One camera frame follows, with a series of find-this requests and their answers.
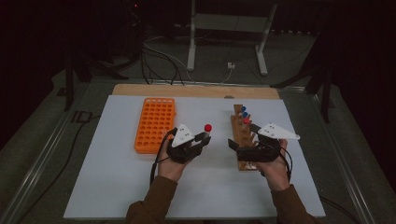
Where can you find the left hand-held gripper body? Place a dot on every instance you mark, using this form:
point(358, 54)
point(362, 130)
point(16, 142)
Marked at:
point(182, 138)

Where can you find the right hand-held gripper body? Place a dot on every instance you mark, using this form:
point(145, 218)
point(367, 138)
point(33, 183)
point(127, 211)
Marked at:
point(258, 152)

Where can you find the red-capped test tube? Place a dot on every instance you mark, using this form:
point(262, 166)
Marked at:
point(208, 127)
point(246, 120)

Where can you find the wooden tube rack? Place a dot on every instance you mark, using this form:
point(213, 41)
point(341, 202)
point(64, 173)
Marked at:
point(239, 126)

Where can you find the blue-capped test tube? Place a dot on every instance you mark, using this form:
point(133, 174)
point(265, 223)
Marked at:
point(245, 114)
point(243, 109)

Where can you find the orange plastic tube rack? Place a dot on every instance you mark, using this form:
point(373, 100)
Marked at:
point(152, 124)

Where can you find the person's right hand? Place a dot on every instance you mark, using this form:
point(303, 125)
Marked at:
point(275, 174)

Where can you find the person's left hand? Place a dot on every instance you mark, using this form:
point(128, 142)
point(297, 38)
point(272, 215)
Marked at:
point(171, 171)

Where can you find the white board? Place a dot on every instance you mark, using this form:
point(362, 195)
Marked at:
point(202, 186)

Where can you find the white power adapter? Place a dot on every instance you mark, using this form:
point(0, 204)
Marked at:
point(230, 65)

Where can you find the black tripod stand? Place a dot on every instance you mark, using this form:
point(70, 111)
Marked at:
point(69, 84)
point(326, 99)

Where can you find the grey metal stand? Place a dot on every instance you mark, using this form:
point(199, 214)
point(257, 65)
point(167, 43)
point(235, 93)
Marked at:
point(229, 22)

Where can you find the dark equipment with red light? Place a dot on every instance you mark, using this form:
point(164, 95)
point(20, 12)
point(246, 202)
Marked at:
point(135, 18)

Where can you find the aluminium floor rail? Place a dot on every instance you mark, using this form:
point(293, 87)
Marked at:
point(40, 161)
point(342, 161)

